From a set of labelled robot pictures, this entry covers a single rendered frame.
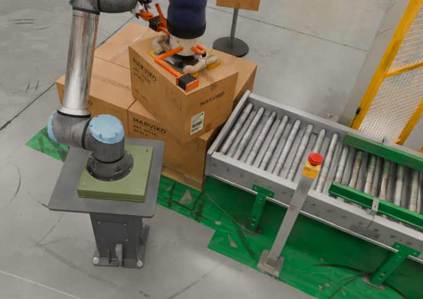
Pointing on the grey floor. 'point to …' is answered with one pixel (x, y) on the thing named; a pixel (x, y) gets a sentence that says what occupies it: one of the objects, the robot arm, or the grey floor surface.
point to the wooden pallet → (183, 177)
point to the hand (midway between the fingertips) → (140, 12)
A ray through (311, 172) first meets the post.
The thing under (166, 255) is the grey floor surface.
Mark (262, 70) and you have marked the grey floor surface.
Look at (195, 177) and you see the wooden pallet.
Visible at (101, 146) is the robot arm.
